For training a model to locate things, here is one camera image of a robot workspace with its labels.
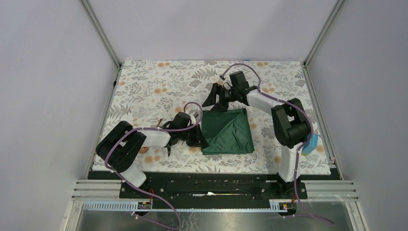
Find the dark green cloth napkin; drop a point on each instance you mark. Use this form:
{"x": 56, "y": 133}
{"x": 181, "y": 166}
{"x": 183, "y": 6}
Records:
{"x": 227, "y": 132}

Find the floral patterned table mat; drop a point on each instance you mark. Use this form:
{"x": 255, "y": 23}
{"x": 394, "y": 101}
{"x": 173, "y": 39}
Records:
{"x": 148, "y": 92}

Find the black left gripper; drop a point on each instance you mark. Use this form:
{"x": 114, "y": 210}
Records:
{"x": 198, "y": 139}

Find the copper spoon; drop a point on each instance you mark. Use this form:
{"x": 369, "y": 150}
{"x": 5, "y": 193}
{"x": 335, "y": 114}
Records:
{"x": 143, "y": 150}

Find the colourful toy block stack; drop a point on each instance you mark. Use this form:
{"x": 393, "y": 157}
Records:
{"x": 311, "y": 145}

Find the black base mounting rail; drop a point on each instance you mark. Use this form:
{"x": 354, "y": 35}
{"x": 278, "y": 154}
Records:
{"x": 221, "y": 191}

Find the black table knife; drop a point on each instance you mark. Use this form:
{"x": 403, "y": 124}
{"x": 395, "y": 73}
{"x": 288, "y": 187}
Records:
{"x": 168, "y": 150}

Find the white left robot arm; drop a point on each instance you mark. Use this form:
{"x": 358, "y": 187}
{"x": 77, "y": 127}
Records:
{"x": 121, "y": 146}

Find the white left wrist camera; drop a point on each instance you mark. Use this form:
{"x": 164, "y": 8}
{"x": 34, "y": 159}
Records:
{"x": 193, "y": 114}

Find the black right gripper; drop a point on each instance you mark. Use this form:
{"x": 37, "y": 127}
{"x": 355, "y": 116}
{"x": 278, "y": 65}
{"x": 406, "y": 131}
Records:
{"x": 221, "y": 105}

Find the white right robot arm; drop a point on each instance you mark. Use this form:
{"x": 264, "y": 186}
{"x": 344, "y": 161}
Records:
{"x": 291, "y": 126}

